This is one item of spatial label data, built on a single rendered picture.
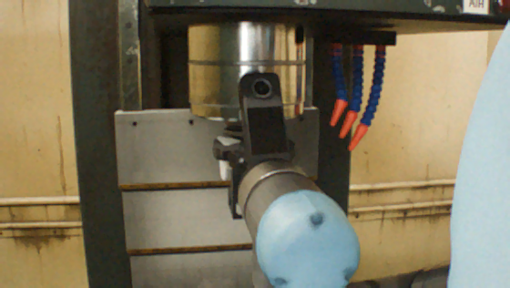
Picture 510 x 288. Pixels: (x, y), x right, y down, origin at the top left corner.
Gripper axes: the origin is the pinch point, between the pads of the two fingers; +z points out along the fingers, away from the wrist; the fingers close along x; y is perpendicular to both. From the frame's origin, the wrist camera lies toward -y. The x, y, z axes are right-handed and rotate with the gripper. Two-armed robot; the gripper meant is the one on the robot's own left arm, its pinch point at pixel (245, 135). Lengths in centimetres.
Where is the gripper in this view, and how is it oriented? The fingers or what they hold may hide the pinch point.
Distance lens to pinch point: 66.6
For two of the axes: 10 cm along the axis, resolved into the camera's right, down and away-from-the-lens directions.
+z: -1.6, -2.1, 9.6
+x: 9.9, -0.3, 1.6
